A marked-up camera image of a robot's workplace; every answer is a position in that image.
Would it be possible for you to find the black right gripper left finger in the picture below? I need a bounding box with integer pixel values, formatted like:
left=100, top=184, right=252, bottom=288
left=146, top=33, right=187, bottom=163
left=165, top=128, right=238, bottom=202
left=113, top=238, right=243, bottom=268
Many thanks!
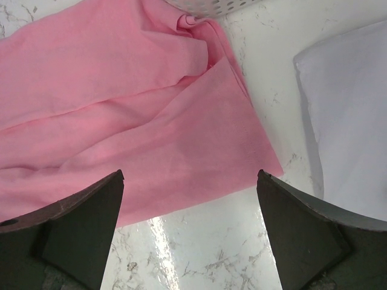
left=1, top=170, right=124, bottom=289

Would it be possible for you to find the pink t-shirt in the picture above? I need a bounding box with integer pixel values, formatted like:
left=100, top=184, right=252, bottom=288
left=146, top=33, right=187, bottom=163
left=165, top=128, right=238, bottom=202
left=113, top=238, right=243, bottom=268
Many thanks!
left=1, top=1, right=283, bottom=226

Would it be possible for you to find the white folded cloth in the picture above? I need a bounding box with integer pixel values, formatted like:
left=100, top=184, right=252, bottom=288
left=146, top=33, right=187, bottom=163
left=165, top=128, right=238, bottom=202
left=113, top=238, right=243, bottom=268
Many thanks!
left=294, top=21, right=386, bottom=220

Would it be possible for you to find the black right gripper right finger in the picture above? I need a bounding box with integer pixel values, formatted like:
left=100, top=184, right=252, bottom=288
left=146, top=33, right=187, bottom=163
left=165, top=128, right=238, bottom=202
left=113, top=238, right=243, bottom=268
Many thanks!
left=257, top=170, right=386, bottom=289

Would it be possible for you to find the white perforated plastic basket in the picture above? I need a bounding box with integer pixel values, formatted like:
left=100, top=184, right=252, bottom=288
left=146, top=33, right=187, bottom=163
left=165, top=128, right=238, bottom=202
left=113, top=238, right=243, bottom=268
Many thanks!
left=166, top=0, right=259, bottom=18

